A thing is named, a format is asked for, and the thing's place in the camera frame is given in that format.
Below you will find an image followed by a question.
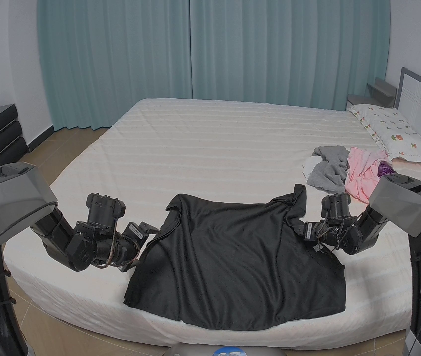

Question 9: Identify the bed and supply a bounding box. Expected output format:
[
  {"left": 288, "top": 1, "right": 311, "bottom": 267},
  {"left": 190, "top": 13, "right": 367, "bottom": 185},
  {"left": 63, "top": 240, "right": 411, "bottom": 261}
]
[{"left": 3, "top": 67, "right": 421, "bottom": 348}]

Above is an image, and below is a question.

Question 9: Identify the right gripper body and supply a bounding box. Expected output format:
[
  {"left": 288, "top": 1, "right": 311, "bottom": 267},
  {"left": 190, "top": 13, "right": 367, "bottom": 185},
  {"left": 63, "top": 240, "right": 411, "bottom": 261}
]
[{"left": 314, "top": 228, "right": 341, "bottom": 255}]

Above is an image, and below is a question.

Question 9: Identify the blue-green curtain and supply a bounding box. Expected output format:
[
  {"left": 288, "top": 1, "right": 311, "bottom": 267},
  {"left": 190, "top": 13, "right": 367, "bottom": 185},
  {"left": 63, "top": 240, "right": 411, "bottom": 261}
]
[{"left": 37, "top": 0, "right": 391, "bottom": 131}]

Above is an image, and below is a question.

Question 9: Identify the grey knitted garment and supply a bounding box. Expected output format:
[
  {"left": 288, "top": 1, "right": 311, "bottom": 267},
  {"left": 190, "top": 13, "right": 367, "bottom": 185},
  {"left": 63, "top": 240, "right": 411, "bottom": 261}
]
[{"left": 306, "top": 145, "right": 350, "bottom": 195}]

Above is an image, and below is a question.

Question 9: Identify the white garment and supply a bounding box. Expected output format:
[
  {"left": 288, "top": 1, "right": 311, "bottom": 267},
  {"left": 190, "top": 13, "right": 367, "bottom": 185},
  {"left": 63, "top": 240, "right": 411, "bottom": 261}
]
[{"left": 303, "top": 156, "right": 320, "bottom": 179}]

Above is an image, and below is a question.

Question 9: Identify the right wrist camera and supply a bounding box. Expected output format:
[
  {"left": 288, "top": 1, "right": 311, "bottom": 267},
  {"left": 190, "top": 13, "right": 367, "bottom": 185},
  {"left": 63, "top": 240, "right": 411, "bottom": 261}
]
[{"left": 300, "top": 220, "right": 319, "bottom": 242}]

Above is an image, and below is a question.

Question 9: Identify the purple garment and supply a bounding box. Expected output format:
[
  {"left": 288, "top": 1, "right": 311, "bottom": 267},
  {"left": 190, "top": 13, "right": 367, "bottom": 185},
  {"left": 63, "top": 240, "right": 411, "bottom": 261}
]
[{"left": 377, "top": 160, "right": 397, "bottom": 177}]

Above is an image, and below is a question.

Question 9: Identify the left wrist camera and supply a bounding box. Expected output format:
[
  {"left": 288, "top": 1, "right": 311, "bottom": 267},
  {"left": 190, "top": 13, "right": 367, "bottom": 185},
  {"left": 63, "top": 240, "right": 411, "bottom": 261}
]
[{"left": 126, "top": 221, "right": 149, "bottom": 245}]

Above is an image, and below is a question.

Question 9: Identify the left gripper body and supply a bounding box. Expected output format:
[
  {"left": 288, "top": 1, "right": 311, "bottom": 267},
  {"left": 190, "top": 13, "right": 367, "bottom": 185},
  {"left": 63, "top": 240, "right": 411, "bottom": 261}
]
[{"left": 97, "top": 233, "right": 141, "bottom": 273}]

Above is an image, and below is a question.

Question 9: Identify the black T-shirt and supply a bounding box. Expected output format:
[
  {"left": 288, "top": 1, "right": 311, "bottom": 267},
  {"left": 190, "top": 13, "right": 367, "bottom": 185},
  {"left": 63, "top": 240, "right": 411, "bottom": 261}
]
[{"left": 123, "top": 184, "right": 346, "bottom": 330}]

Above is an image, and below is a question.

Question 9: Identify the pink garment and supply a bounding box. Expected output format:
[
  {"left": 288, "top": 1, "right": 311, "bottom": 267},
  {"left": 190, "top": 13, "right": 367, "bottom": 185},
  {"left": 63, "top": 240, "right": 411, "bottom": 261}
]
[{"left": 344, "top": 147, "right": 388, "bottom": 203}]

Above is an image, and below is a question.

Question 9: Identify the white printed pillow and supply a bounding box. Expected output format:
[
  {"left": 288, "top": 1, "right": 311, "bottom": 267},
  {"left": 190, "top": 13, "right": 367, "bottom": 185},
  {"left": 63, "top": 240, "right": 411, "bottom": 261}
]
[{"left": 347, "top": 103, "right": 421, "bottom": 165}]

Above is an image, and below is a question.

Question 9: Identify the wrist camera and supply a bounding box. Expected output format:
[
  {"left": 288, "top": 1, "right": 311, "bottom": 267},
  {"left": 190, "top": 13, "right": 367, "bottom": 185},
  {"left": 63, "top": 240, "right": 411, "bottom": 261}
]
[
  {"left": 300, "top": 220, "right": 319, "bottom": 242},
  {"left": 126, "top": 221, "right": 149, "bottom": 245}
]

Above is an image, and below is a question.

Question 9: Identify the grey bedside table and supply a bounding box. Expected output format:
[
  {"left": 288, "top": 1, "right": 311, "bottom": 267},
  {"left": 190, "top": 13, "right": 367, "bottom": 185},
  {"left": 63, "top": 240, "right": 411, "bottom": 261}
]
[{"left": 346, "top": 77, "right": 397, "bottom": 111}]

